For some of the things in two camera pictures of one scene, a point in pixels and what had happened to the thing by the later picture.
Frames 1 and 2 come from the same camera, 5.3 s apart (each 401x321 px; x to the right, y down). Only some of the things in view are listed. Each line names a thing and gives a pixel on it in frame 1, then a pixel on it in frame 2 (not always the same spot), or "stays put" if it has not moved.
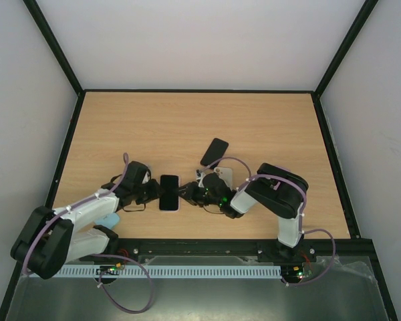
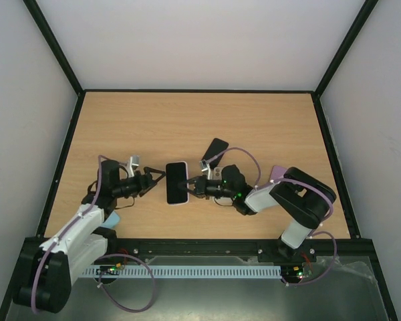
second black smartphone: x=214 y=152 stays put
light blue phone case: x=110 y=221 stays put
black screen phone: x=169 y=192 to x=175 y=174
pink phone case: x=179 y=203 to x=171 y=162
